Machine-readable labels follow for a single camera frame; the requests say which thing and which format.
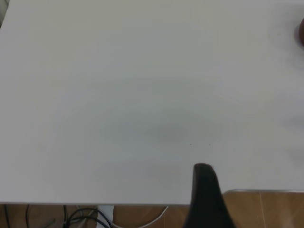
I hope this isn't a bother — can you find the white cable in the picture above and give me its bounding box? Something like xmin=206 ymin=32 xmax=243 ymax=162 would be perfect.
xmin=112 ymin=206 xmax=170 ymax=227

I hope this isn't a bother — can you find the red ceramic mug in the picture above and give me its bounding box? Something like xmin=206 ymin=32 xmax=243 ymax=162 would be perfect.
xmin=294 ymin=18 xmax=304 ymax=50

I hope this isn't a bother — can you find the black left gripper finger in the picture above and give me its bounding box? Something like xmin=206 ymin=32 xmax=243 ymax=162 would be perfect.
xmin=184 ymin=163 xmax=237 ymax=228

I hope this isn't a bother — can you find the white table leg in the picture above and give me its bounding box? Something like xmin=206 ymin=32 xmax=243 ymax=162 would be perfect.
xmin=97 ymin=205 xmax=114 ymax=228

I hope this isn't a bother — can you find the thin black cable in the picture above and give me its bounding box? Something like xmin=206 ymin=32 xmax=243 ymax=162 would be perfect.
xmin=4 ymin=204 xmax=10 ymax=228
xmin=25 ymin=204 xmax=31 ymax=228
xmin=62 ymin=205 xmax=69 ymax=225

